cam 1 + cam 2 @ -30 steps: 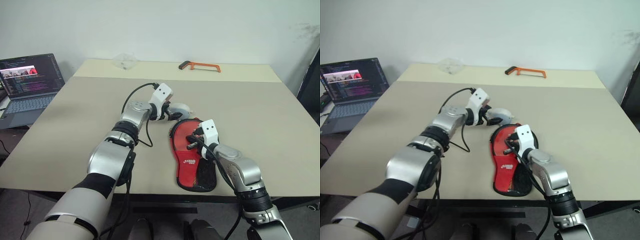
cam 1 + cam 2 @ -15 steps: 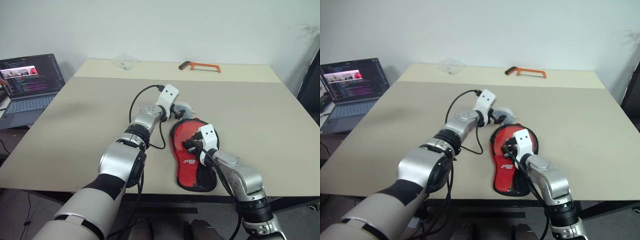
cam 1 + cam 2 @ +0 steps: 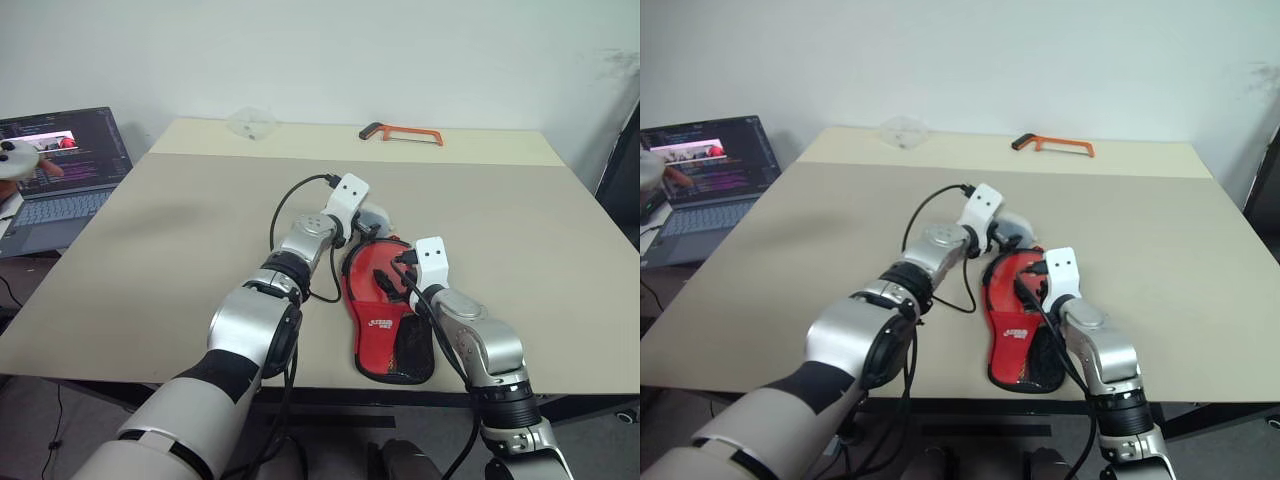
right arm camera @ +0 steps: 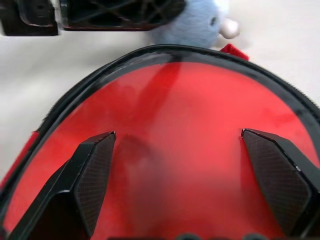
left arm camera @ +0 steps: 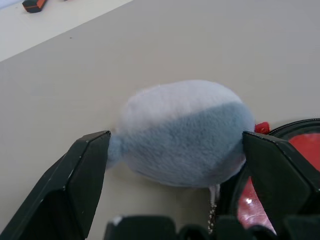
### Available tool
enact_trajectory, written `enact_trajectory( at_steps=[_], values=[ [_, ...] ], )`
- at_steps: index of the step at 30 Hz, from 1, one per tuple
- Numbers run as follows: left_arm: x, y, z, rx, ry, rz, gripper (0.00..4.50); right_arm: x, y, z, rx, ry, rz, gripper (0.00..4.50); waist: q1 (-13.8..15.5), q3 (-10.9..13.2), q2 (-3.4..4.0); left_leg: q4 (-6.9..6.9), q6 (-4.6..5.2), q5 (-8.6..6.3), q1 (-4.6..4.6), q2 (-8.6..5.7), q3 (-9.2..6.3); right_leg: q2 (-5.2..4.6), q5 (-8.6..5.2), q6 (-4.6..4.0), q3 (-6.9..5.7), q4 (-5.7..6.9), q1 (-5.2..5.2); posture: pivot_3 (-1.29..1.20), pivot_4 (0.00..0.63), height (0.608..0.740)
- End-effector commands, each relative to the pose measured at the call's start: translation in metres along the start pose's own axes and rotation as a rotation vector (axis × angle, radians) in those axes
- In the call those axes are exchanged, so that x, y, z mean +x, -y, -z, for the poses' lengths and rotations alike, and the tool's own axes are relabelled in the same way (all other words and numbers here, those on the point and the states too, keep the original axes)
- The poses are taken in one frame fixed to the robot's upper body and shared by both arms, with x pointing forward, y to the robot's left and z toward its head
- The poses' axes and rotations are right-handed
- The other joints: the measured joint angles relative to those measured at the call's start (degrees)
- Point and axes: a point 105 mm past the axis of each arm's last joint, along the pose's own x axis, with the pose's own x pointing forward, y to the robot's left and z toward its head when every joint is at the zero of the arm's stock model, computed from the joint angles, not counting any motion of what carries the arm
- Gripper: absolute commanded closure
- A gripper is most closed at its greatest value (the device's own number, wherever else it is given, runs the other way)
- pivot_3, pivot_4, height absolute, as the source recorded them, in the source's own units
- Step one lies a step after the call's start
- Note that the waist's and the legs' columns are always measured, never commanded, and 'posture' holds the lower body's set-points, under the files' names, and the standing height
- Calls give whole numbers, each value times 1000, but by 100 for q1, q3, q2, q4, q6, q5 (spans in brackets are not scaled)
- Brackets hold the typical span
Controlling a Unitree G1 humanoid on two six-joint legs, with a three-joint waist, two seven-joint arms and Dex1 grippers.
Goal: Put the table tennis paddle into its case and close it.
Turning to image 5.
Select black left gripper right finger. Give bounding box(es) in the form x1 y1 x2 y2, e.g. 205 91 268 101
241 130 320 224

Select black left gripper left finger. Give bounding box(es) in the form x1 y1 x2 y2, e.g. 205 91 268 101
0 130 112 240

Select grey and white plush toy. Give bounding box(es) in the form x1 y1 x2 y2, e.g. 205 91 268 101
106 79 257 189

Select red fabric tab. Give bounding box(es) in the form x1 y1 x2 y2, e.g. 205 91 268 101
254 121 271 135

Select black and orange box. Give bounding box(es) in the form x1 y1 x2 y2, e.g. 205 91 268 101
21 0 49 14

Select silver ball chain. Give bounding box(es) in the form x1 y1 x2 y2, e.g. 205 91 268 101
206 184 222 235

